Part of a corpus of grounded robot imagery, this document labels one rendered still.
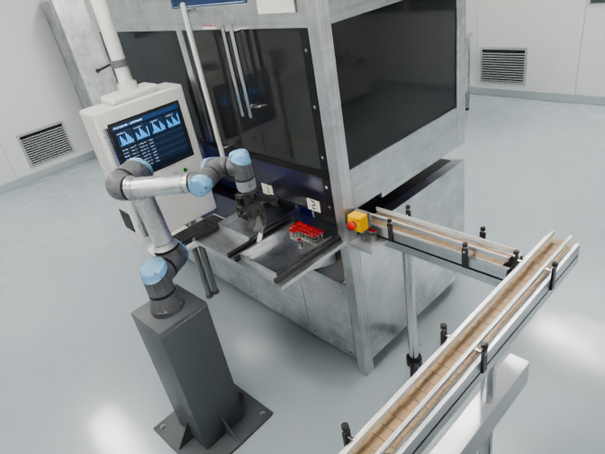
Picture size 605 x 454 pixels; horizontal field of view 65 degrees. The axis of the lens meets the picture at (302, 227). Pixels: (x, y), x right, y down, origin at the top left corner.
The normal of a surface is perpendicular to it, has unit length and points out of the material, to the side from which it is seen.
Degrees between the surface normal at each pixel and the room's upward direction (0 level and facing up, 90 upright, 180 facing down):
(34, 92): 90
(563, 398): 0
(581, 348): 0
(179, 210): 90
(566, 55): 90
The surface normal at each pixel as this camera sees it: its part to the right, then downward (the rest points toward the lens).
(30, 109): 0.68, 0.27
